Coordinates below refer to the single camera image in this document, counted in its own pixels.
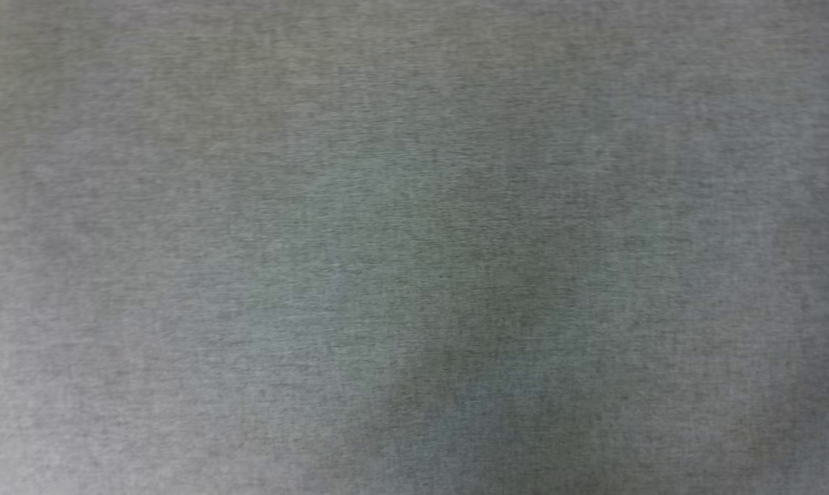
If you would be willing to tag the grey fabric sofa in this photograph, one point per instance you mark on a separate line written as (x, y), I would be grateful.
(414, 247)

